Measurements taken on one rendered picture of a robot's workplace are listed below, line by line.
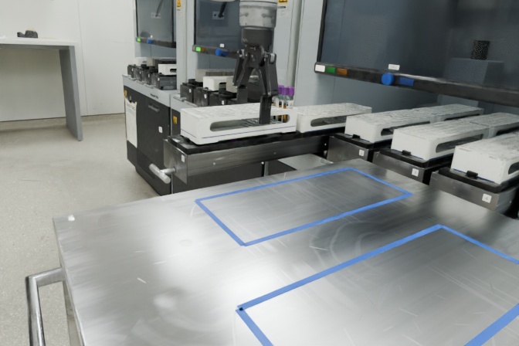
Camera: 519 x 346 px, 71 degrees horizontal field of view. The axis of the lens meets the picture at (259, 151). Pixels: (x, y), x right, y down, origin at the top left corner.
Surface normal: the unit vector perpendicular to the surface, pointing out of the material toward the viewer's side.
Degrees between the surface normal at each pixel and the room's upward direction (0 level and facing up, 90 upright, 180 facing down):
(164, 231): 0
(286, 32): 90
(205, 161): 90
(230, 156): 90
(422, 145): 90
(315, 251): 0
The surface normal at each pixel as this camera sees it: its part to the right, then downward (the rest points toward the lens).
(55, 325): 0.06, -0.95
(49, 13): 0.58, 0.29
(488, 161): -0.81, 0.13
